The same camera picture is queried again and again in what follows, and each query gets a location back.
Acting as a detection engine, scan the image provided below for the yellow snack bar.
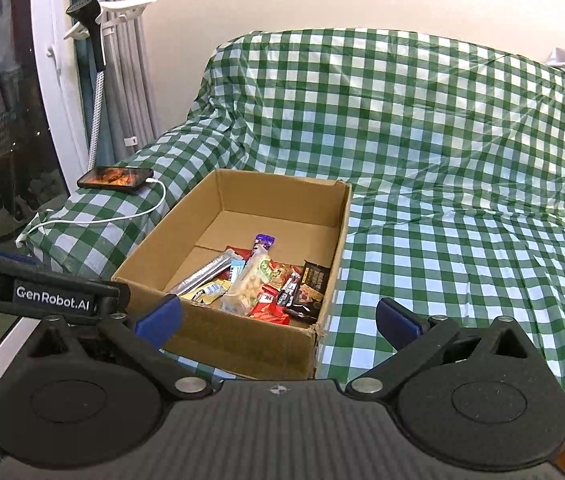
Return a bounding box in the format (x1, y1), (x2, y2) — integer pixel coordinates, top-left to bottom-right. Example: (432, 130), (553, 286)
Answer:
(183, 278), (232, 306)

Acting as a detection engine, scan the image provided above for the silver foil stick pack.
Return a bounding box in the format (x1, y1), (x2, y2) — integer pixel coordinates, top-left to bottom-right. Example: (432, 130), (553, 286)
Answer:
(168, 249), (236, 296)

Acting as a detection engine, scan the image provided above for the beige nougat snack pack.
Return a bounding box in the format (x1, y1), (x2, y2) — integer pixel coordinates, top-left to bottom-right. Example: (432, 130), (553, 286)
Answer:
(220, 252), (272, 315)

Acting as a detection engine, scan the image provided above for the black chocolate bar packet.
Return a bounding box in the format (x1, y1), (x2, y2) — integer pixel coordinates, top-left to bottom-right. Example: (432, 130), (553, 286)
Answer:
(284, 261), (330, 323)

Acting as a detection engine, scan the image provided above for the red brown candy packet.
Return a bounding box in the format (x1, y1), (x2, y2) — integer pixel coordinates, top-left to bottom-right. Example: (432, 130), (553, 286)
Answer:
(269, 262), (302, 307)

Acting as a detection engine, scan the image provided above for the purple candy bar wrapper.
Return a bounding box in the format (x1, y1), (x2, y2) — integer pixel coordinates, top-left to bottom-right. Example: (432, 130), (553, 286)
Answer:
(252, 233), (276, 255)

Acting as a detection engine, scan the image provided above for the light blue stick sachet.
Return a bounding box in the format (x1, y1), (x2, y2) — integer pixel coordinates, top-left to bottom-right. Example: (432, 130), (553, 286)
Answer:
(228, 259), (246, 283)

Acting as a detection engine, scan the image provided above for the small red stick packet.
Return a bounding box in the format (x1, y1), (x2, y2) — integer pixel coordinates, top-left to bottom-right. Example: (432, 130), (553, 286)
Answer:
(252, 284), (279, 314)

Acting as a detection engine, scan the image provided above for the red spicy strips packet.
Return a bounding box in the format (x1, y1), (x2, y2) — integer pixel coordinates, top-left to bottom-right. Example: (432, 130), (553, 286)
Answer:
(249, 284), (291, 326)

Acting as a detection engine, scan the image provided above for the small dark red packet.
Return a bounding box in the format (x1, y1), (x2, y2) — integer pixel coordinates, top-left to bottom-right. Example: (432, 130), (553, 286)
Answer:
(226, 246), (252, 261)

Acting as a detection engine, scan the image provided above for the brown cardboard box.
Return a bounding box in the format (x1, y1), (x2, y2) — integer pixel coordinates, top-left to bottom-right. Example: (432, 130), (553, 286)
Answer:
(113, 170), (352, 379)

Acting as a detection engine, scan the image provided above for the black smartphone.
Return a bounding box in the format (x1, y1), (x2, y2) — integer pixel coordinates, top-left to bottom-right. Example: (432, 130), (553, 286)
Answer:
(76, 166), (153, 193)

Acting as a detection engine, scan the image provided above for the green checkered sofa cover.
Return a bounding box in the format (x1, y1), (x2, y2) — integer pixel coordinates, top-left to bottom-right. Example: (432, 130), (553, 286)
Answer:
(23, 29), (565, 390)

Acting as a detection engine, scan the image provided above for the grey curtain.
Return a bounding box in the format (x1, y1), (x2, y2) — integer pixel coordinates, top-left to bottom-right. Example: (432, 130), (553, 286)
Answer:
(70, 0), (159, 166)

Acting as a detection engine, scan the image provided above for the black phone holder stand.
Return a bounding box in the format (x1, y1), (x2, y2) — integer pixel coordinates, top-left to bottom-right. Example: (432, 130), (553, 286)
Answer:
(65, 0), (109, 172)

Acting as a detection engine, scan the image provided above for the white charging cable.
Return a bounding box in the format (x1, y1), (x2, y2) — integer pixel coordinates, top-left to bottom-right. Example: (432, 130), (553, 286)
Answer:
(14, 176), (168, 248)

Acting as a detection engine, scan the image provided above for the white window frame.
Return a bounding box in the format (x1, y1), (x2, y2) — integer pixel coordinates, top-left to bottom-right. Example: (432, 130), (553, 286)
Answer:
(31, 0), (88, 192)

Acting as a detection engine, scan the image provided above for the white window handle bracket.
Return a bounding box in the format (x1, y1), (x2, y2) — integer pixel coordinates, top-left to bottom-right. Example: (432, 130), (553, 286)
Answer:
(63, 0), (159, 40)

